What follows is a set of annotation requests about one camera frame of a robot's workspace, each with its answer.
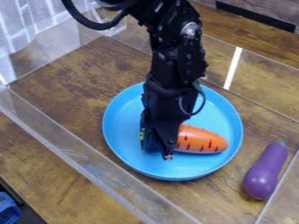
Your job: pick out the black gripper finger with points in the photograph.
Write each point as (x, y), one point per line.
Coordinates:
(148, 137)
(167, 140)

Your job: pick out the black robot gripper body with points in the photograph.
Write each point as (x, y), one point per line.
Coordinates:
(168, 105)

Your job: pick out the orange toy carrot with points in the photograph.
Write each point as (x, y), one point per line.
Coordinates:
(200, 141)

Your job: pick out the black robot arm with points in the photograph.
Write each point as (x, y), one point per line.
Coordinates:
(173, 26)

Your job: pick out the blue round plastic tray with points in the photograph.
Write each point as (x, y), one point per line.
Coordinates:
(217, 117)

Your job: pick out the purple toy eggplant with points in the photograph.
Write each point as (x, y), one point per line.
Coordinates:
(260, 179)

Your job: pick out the blue object at corner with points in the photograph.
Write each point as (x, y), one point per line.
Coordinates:
(9, 210)

